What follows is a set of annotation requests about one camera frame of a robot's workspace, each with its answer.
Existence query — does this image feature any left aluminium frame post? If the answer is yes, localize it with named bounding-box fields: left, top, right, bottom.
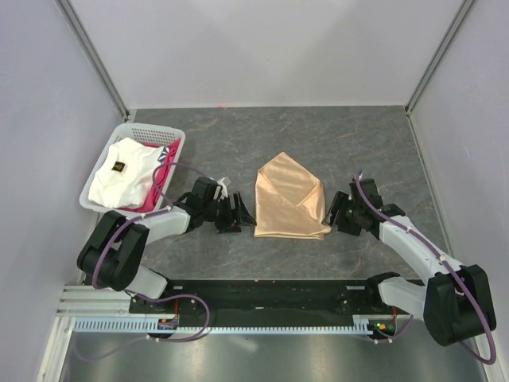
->
left=56, top=0, right=130, bottom=122

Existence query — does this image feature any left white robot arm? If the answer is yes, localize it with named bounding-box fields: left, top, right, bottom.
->
left=77, top=177, right=256, bottom=313

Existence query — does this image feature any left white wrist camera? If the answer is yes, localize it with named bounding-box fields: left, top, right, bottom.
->
left=214, top=177, right=231, bottom=201

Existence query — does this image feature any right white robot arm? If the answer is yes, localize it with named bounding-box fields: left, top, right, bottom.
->
left=326, top=177, right=496, bottom=346

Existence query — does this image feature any aluminium frame post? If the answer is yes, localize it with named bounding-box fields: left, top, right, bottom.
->
left=56, top=0, right=130, bottom=122
left=404, top=0, right=477, bottom=116

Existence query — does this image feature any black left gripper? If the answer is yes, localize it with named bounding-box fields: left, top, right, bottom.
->
left=203, top=192, right=256, bottom=234

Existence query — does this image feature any peach satin napkin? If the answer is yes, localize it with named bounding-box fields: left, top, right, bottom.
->
left=254, top=152, right=331, bottom=240

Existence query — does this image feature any right aluminium frame post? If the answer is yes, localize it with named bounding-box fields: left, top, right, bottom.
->
left=404, top=0, right=477, bottom=116

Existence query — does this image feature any white cloth with logo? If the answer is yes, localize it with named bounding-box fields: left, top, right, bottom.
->
left=87, top=138, right=164, bottom=209

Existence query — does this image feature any pink cloth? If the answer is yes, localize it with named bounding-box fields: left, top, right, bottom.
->
left=122, top=139, right=181, bottom=212

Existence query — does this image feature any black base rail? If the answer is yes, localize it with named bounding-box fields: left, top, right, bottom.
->
left=129, top=279, right=404, bottom=323

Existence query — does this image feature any light blue cable duct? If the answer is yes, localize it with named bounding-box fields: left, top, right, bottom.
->
left=73, top=311, right=373, bottom=335

